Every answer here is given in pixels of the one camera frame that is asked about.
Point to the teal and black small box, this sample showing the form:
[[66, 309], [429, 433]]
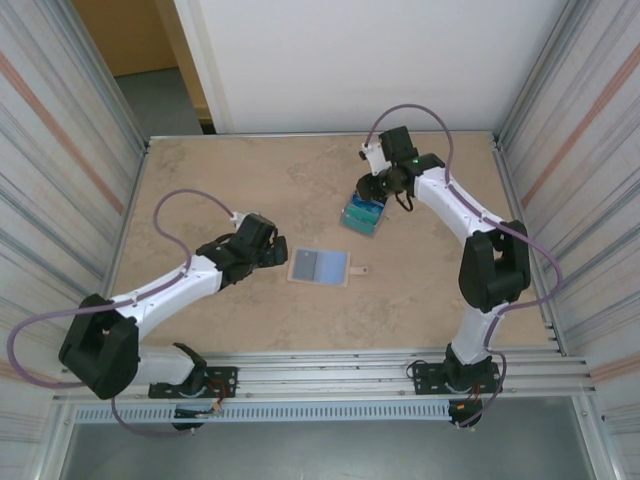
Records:
[[360, 231], [365, 204]]

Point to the teal credit card stack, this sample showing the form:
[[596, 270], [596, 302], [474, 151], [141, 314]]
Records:
[[362, 217]]

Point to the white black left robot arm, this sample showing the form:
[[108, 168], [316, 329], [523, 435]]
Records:
[[165, 290]]

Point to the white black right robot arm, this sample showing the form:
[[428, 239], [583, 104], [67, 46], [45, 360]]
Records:
[[450, 200]]

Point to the grey credit card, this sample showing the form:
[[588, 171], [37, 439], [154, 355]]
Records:
[[304, 265]]

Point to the brown wooden door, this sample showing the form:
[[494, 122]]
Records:
[[125, 35]]

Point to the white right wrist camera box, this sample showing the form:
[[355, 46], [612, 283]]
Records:
[[374, 157]]

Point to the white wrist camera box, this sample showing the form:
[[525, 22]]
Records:
[[374, 157], [239, 218]]

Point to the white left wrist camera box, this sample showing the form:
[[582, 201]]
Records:
[[239, 218]]

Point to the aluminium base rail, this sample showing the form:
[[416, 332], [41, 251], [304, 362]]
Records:
[[325, 372]]

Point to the translucent striped enclosure panel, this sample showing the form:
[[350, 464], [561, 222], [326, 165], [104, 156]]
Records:
[[590, 150], [50, 150]]

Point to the tan door frame edge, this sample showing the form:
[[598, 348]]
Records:
[[192, 60]]

